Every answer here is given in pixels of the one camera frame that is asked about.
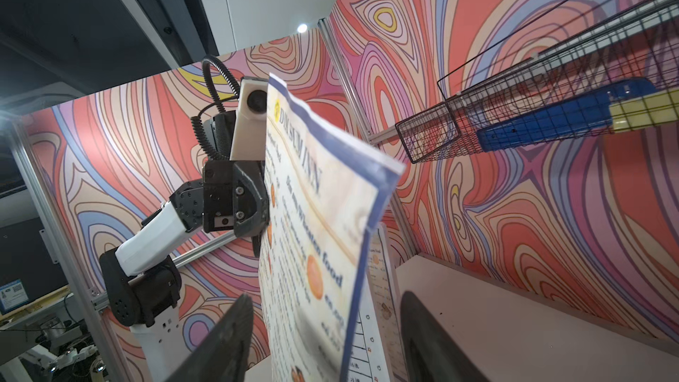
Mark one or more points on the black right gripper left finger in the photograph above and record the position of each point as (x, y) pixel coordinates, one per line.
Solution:
(224, 353)

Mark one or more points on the computer monitor outside cell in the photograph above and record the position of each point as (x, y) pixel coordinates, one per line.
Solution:
(13, 296)

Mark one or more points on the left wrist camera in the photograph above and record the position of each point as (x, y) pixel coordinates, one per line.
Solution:
(249, 136)

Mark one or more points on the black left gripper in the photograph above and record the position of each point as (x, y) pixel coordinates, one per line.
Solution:
(235, 198)

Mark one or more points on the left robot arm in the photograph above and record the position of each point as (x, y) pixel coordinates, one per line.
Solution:
(142, 281)

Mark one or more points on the yellow item in basket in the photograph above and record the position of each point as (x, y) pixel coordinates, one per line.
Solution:
(643, 112)

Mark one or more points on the white board panel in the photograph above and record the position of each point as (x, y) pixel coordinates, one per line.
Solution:
(379, 318)

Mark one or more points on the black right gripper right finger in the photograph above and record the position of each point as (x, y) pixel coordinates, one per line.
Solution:
(430, 353)

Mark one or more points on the blue stapler in basket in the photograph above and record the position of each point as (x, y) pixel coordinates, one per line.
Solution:
(567, 119)

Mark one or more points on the black wire basket back wall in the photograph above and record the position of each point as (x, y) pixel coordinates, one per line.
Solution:
(543, 53)

